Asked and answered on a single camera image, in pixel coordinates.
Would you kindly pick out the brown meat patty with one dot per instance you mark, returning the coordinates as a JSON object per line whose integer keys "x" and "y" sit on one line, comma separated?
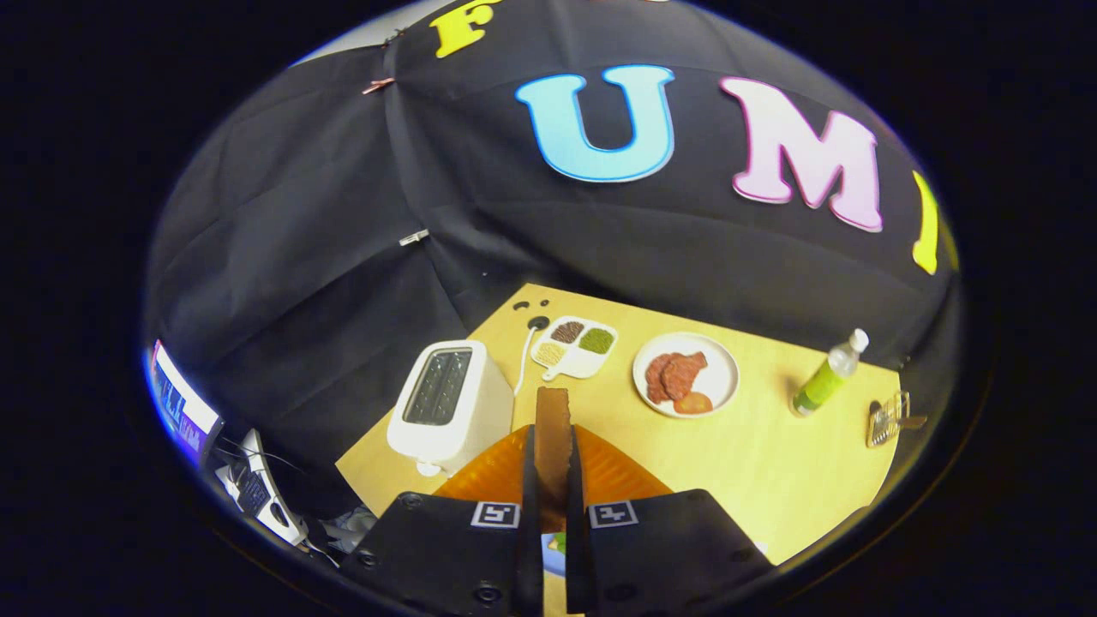
{"x": 656, "y": 381}
{"x": 687, "y": 368}

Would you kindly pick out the white divided seasoning tray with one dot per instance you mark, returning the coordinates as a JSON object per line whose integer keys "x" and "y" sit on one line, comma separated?
{"x": 574, "y": 364}

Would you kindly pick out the silver cloth clip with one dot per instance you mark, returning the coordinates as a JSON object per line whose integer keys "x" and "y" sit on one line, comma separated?
{"x": 414, "y": 236}

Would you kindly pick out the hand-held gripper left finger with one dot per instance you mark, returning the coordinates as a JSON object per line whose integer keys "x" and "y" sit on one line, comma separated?
{"x": 530, "y": 557}

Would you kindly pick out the white toaster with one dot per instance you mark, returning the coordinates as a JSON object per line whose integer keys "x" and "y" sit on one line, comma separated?
{"x": 463, "y": 428}

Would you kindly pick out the copper cloth clip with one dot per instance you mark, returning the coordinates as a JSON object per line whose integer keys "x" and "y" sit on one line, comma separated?
{"x": 377, "y": 86}

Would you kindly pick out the toasted bread slice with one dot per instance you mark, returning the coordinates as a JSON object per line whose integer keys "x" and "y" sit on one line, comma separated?
{"x": 553, "y": 446}

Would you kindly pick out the white round plate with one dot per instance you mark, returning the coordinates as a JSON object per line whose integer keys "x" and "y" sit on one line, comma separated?
{"x": 720, "y": 373}

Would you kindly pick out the white device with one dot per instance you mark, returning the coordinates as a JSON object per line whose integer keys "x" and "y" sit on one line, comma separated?
{"x": 257, "y": 458}

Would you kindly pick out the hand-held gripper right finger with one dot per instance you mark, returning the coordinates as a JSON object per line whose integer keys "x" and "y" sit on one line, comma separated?
{"x": 578, "y": 557}

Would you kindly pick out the lit computer monitor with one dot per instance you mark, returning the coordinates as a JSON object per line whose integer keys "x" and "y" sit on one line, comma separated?
{"x": 184, "y": 407}

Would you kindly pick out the blue round plate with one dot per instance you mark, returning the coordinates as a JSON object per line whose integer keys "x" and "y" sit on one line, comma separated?
{"x": 553, "y": 563}

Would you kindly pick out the orange tomato slice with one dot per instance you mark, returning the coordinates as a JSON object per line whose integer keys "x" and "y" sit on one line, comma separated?
{"x": 692, "y": 403}

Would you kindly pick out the green label plastic bottle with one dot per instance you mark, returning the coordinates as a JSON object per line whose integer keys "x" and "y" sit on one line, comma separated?
{"x": 823, "y": 381}

